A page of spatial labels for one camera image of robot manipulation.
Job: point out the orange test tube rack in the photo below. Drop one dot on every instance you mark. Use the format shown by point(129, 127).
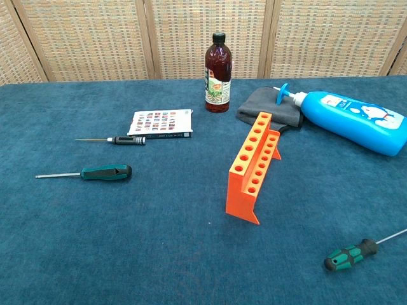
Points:
point(241, 178)

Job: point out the woven rattan folding screen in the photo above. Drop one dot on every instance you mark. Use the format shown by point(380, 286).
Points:
point(95, 38)

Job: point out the green black long-shaft screwdriver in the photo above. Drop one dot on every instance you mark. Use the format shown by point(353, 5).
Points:
point(346, 255)

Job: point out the blue carpet table mat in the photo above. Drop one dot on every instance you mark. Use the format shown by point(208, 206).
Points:
point(159, 238)

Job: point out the black slim precision screwdriver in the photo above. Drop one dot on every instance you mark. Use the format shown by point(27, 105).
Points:
point(127, 140)

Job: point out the brown bottle with black cap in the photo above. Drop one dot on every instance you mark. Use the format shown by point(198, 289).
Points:
point(218, 63)

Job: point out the blue pump lotion bottle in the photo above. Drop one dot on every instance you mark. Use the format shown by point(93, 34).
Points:
point(349, 120)

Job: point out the white picture-grid book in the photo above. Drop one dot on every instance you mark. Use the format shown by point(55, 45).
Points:
point(159, 122)

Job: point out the grey folded cloth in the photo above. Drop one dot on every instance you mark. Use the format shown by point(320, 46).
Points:
point(254, 105)

